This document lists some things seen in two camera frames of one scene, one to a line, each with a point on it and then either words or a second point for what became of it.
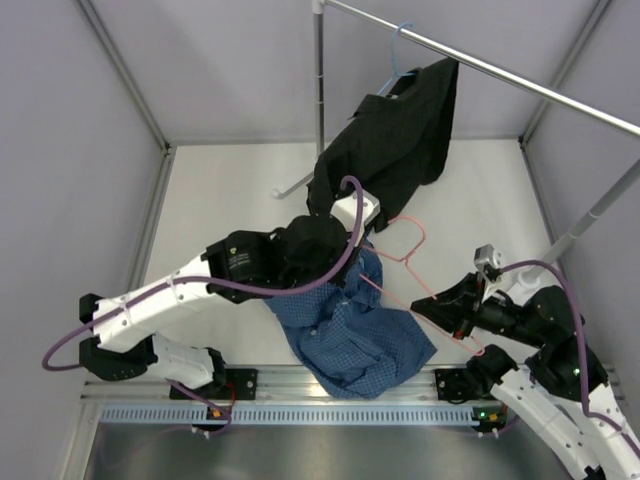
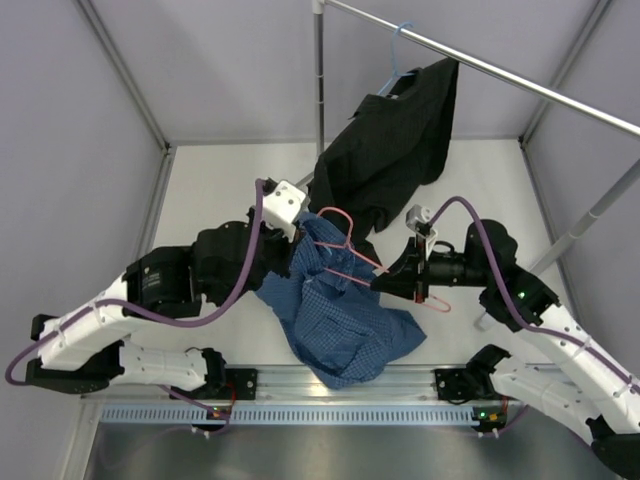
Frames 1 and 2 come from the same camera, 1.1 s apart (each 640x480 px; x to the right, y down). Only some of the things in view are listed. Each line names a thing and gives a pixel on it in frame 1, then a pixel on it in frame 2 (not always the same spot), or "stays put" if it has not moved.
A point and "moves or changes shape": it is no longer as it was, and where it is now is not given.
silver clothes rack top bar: (435, 47) stays put
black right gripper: (451, 308) -> (405, 275)
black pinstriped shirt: (397, 146) stays put
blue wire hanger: (395, 74) stays put
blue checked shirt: (351, 345) moves or changes shape
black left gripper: (357, 239) -> (285, 245)
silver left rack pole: (319, 22) stays put
